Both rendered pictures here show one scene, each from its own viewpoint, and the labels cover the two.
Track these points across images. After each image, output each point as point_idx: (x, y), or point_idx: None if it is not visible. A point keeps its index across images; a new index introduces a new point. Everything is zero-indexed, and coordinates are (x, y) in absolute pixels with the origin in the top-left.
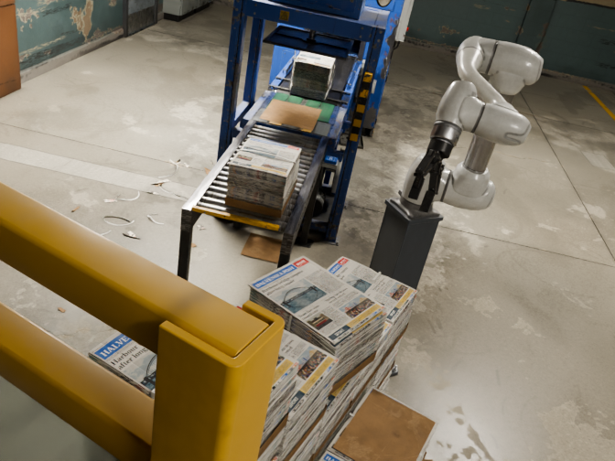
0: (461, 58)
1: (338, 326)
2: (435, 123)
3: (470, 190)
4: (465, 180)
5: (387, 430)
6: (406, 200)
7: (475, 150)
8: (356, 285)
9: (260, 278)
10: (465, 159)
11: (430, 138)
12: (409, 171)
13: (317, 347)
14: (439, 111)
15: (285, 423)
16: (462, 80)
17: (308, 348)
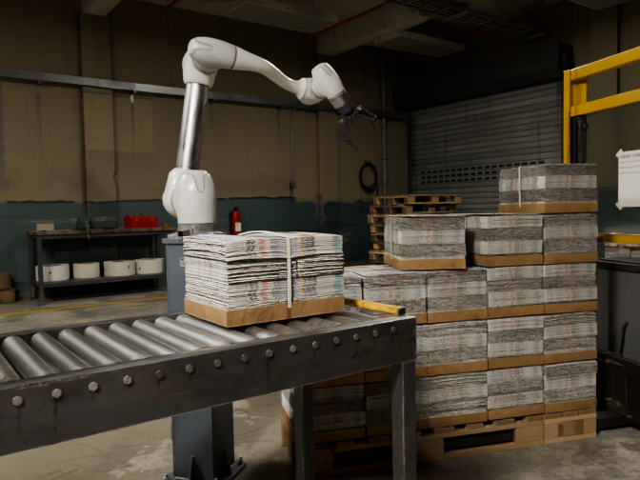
0: (251, 54)
1: (429, 214)
2: (344, 90)
3: None
4: None
5: None
6: (215, 223)
7: (201, 149)
8: None
9: (453, 215)
10: (193, 163)
11: (346, 102)
12: (209, 190)
13: (453, 213)
14: (341, 83)
15: (498, 211)
16: (270, 70)
17: (458, 213)
